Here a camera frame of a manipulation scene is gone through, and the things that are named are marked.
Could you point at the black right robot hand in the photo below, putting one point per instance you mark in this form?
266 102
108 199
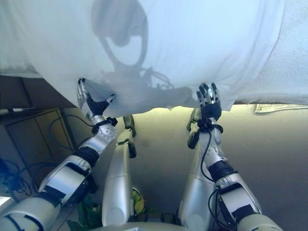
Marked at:
210 106

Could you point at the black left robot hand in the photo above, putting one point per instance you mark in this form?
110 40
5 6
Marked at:
92 106

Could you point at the white duvet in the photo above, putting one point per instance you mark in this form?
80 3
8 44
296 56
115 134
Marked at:
156 53

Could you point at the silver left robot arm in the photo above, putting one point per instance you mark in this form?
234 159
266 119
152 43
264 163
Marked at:
72 168

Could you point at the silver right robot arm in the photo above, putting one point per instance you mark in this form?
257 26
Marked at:
223 173

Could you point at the wooden nightstand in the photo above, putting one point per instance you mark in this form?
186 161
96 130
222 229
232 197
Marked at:
36 134

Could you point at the printed paper sheet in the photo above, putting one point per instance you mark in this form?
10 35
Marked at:
279 107

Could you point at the silver right robot leg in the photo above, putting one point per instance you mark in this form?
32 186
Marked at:
195 173

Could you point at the silver robot leg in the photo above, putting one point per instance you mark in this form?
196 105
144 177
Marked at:
195 173
120 173

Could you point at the silver left robot leg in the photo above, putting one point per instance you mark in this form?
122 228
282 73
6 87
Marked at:
120 173

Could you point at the grey robot torso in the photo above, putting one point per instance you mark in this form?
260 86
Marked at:
154 227

